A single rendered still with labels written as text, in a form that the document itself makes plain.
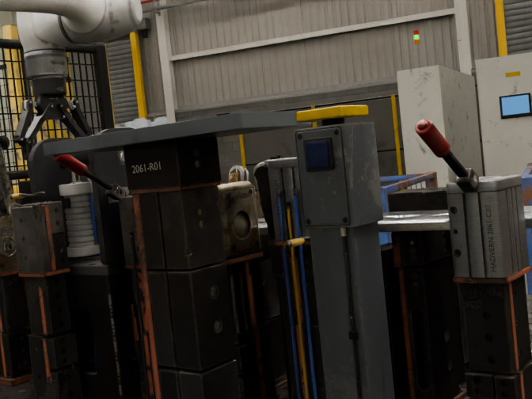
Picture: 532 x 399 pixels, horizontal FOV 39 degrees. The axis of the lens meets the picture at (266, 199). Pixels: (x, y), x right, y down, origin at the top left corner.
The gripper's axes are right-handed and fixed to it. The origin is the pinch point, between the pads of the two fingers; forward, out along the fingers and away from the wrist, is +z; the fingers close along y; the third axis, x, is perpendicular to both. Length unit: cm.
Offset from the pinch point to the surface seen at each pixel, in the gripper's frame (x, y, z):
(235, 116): -87, -40, -3
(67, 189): -34.7, -24.5, 4.2
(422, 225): -93, -9, 14
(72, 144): -58, -40, -2
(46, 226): -36.7, -31.0, 9.7
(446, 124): 242, 735, -13
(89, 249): -36.4, -22.8, 15.0
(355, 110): -99, -33, -2
